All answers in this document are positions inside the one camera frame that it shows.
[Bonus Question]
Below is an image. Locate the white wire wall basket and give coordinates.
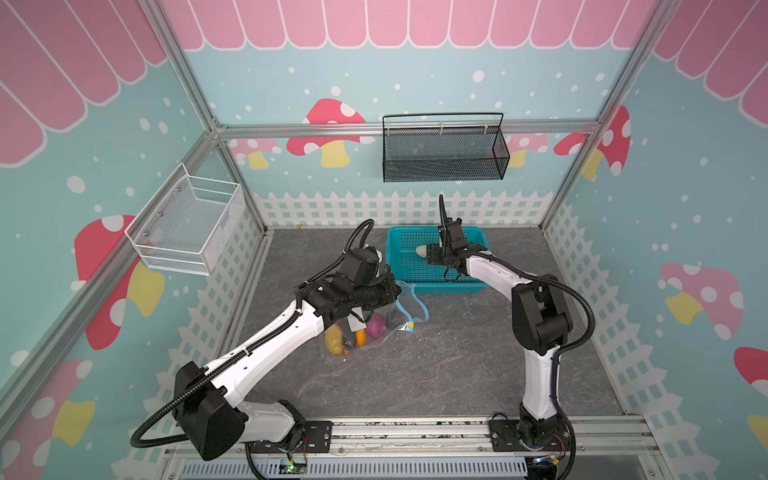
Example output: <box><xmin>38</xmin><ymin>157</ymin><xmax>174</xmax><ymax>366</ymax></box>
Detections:
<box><xmin>125</xmin><ymin>164</ymin><xmax>246</xmax><ymax>276</ymax></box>

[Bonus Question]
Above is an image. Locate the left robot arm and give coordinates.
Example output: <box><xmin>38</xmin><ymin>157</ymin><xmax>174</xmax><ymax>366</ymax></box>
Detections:
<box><xmin>130</xmin><ymin>246</ymin><xmax>401</xmax><ymax>461</ymax></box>

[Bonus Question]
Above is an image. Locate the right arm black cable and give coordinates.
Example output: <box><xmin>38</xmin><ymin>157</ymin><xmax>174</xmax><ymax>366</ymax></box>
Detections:
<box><xmin>437</xmin><ymin>193</ymin><xmax>596</xmax><ymax>433</ymax></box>

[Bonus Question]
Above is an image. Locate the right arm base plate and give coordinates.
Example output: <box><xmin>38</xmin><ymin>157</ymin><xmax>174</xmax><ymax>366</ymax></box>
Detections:
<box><xmin>488</xmin><ymin>417</ymin><xmax>573</xmax><ymax>453</ymax></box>

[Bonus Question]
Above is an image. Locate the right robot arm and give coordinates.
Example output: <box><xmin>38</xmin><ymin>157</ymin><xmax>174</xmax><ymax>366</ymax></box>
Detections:
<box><xmin>426</xmin><ymin>215</ymin><xmax>594</xmax><ymax>450</ymax></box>

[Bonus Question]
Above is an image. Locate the purple onion toy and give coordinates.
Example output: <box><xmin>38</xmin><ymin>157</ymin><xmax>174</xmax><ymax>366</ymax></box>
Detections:
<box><xmin>366</xmin><ymin>313</ymin><xmax>388</xmax><ymax>340</ymax></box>

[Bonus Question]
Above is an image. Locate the clear zip top bag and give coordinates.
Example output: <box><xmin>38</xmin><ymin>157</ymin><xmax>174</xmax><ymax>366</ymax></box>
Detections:
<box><xmin>320</xmin><ymin>280</ymin><xmax>430</xmax><ymax>359</ymax></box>

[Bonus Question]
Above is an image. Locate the orange carrot toy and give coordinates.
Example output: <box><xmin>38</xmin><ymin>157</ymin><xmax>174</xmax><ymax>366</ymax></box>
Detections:
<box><xmin>355</xmin><ymin>330</ymin><xmax>368</xmax><ymax>346</ymax></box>

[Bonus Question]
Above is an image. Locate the aluminium front rail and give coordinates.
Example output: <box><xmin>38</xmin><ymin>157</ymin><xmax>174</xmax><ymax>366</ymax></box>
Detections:
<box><xmin>164</xmin><ymin>413</ymin><xmax>661</xmax><ymax>460</ymax></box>

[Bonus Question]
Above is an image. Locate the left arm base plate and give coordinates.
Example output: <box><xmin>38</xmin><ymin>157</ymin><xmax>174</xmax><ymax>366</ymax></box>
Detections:
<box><xmin>250</xmin><ymin>421</ymin><xmax>334</xmax><ymax>454</ymax></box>

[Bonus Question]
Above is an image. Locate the teal plastic basket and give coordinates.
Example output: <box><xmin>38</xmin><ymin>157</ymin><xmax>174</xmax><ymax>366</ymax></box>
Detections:
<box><xmin>385</xmin><ymin>226</ymin><xmax>487</xmax><ymax>295</ymax></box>

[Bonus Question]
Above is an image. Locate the yellow potato toy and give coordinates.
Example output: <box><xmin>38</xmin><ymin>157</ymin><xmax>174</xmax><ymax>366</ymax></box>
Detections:
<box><xmin>324</xmin><ymin>324</ymin><xmax>345</xmax><ymax>356</ymax></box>

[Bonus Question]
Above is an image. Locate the black mesh wall basket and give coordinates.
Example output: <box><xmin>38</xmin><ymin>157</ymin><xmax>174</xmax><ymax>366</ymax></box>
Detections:
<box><xmin>381</xmin><ymin>112</ymin><xmax>511</xmax><ymax>183</ymax></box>

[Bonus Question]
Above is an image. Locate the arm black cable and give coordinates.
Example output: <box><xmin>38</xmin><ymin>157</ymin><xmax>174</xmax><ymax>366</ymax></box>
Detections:
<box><xmin>437</xmin><ymin>193</ymin><xmax>596</xmax><ymax>433</ymax></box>
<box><xmin>129</xmin><ymin>218</ymin><xmax>376</xmax><ymax>449</ymax></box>

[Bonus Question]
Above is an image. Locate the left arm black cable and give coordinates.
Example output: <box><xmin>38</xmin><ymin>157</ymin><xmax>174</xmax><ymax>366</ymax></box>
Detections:
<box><xmin>129</xmin><ymin>218</ymin><xmax>376</xmax><ymax>449</ymax></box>

